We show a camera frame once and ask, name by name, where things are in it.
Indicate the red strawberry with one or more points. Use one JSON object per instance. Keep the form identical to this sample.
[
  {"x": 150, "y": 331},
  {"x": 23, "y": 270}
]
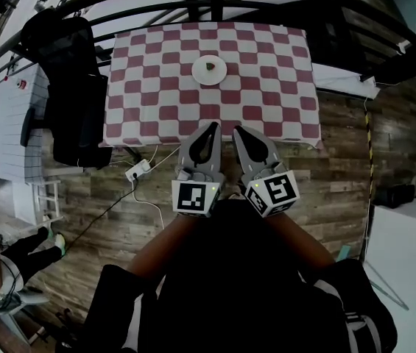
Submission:
[{"x": 210, "y": 65}]

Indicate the person's left forearm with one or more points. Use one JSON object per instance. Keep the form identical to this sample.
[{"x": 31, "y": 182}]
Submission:
[{"x": 159, "y": 245}]

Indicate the person's right forearm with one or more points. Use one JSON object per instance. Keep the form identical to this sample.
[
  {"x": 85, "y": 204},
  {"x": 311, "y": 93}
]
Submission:
[{"x": 299, "y": 237}]

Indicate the white round plate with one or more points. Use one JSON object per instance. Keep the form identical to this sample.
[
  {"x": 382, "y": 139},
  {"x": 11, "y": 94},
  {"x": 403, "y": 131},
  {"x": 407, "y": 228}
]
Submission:
[{"x": 202, "y": 75}]

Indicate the red checkered tablecloth table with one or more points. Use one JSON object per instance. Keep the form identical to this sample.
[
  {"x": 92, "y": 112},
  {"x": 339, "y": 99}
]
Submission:
[{"x": 259, "y": 98}]

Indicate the yellow black striped tape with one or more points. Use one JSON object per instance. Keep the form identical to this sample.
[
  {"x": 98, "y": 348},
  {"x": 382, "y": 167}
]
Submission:
[{"x": 369, "y": 149}]

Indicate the person's black clothing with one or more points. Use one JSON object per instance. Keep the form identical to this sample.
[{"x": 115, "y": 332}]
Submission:
[{"x": 237, "y": 289}]

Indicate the red and white can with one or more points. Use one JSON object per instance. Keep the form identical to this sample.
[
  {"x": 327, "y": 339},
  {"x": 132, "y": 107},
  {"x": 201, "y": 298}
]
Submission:
[{"x": 21, "y": 84}]

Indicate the white stool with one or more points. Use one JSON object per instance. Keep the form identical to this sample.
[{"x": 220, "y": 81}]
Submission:
[{"x": 43, "y": 200}]

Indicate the teal mop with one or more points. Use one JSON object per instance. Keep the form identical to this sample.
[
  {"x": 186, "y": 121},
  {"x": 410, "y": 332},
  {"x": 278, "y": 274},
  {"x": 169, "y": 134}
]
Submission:
[{"x": 344, "y": 252}]

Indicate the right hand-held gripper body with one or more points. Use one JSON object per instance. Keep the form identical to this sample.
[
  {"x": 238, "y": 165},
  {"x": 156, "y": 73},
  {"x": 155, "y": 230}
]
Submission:
[{"x": 274, "y": 193}]

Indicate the white power strip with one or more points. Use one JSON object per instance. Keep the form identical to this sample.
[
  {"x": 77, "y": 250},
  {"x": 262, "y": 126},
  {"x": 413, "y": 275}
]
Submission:
[{"x": 137, "y": 169}]

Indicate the white grid cloth table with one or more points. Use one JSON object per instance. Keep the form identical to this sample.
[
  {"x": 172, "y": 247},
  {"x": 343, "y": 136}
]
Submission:
[{"x": 9, "y": 131}]

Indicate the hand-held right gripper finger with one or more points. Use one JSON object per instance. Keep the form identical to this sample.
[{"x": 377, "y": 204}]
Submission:
[
  {"x": 243, "y": 156},
  {"x": 270, "y": 151}
]

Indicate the white counter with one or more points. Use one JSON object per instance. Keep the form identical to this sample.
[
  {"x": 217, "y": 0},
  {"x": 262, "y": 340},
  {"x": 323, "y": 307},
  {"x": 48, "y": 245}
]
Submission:
[{"x": 406, "y": 256}]

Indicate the white platform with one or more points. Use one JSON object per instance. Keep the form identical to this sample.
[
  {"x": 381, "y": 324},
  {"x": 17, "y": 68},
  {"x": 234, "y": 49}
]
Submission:
[{"x": 344, "y": 83}]

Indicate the black office chair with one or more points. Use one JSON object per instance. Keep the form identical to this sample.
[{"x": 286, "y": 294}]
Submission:
[{"x": 71, "y": 105}]

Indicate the black box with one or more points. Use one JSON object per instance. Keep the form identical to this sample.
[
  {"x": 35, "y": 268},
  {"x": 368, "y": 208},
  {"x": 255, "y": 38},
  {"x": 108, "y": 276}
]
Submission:
[{"x": 395, "y": 196}]

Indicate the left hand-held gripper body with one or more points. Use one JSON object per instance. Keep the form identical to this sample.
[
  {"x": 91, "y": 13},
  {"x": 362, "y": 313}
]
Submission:
[{"x": 193, "y": 197}]

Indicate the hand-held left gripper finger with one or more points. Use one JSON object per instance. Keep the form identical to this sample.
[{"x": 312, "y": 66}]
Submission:
[
  {"x": 217, "y": 149},
  {"x": 185, "y": 156}
]

